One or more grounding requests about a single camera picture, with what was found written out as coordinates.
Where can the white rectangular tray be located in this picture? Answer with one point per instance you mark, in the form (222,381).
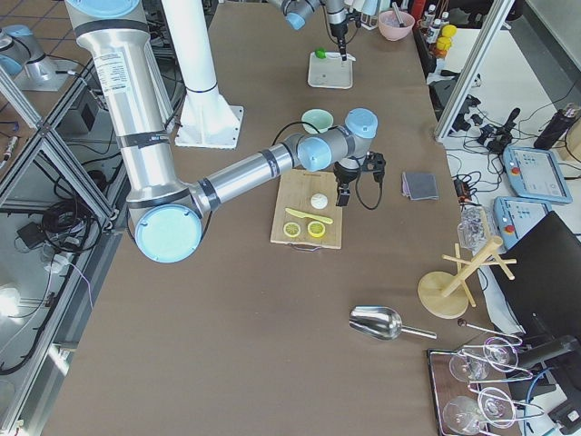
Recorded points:
(330,73)

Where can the wine glass rack tray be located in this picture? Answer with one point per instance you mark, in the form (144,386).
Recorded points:
(469,388)

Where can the lemon half near handle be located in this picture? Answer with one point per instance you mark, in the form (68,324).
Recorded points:
(316,229)

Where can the bamboo cutting board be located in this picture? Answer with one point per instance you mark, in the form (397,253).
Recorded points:
(295,190)

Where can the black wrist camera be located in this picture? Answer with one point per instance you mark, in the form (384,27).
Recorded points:
(375,164)

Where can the white ceramic spoon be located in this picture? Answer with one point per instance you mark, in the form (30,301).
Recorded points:
(337,55)

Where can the grey folded cloth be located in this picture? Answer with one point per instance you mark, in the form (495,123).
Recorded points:
(419,186)

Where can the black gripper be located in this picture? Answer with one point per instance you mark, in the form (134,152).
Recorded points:
(346,173)
(339,33)

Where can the silver metal scoop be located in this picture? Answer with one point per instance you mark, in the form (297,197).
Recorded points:
(383,323)

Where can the black water bottle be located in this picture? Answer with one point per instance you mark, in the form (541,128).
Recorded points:
(561,121)

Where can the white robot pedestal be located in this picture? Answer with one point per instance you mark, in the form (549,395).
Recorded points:
(206,120)

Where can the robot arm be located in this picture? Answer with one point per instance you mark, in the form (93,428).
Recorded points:
(298,13)
(239,50)

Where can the aluminium frame post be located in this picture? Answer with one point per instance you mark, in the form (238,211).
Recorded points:
(492,24)

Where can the wooden mug tree stand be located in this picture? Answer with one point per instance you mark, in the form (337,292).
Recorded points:
(447,296)

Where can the yellow plastic knife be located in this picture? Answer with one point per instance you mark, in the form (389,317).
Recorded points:
(304,215)

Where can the blue teach pendant near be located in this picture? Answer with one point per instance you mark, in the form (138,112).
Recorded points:
(516,216)

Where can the blue teach pendant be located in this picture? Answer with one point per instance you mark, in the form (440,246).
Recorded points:
(516,216)
(534,173)

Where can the metal tube in bowl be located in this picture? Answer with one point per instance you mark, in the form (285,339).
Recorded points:
(398,14)

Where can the pink bowl with cubes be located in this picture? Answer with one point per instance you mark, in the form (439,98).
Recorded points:
(389,25)

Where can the black monitor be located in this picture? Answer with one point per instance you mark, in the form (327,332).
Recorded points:
(545,293)

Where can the pale green bowl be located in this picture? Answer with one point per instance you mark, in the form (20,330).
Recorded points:
(316,121)

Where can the blue teach pendant far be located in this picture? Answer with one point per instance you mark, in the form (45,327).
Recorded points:
(534,173)

